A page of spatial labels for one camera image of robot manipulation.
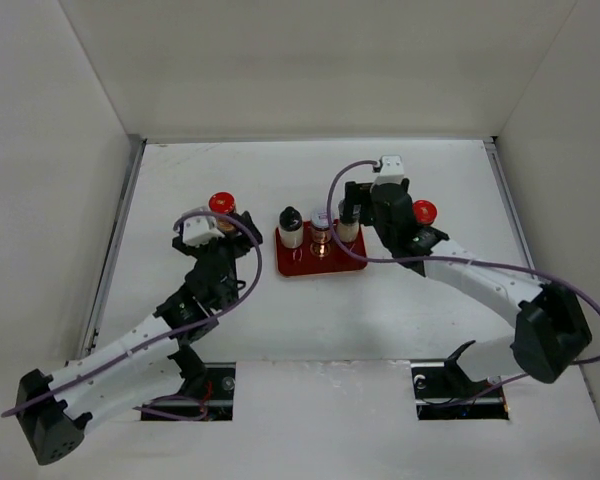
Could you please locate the squat red-lid sauce jar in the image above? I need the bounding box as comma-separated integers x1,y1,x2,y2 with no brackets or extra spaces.
413,200,438,226

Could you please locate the black-top salt grinder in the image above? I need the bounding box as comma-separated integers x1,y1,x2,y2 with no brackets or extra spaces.
336,199,360,244

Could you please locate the grey-lid condiment jar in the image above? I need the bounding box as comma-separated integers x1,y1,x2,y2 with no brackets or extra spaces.
309,208,332,258

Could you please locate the tall red-lid sauce jar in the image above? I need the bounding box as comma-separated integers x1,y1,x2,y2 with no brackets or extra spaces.
208,191,236,234

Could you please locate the black-cap white bottle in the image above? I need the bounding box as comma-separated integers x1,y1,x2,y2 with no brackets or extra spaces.
278,206,304,249

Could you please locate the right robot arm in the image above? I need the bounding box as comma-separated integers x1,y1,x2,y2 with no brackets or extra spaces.
340,180,592,396

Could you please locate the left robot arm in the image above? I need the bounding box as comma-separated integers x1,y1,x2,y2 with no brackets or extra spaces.
6,207,262,466

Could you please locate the red lacquer tray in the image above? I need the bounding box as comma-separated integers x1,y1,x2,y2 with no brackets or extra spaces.
274,221,367,278

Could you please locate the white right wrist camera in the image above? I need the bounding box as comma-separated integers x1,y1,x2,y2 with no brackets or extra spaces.
373,155,405,186

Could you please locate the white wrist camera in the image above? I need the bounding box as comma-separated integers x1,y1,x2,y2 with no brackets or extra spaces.
373,155,405,186
180,206,223,247

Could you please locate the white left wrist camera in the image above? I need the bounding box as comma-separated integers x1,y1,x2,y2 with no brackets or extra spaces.
180,206,223,247

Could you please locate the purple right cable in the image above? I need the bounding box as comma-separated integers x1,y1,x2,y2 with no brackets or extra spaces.
326,159,600,401

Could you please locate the purple cable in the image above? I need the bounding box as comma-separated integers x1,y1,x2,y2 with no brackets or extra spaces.
0,210,264,422
326,159,600,401

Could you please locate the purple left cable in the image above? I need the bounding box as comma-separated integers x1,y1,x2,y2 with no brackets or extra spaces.
0,210,264,422

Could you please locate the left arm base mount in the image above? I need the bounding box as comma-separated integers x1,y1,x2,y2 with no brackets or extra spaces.
138,352,237,422

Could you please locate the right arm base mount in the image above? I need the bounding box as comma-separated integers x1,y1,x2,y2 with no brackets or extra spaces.
410,341,509,421

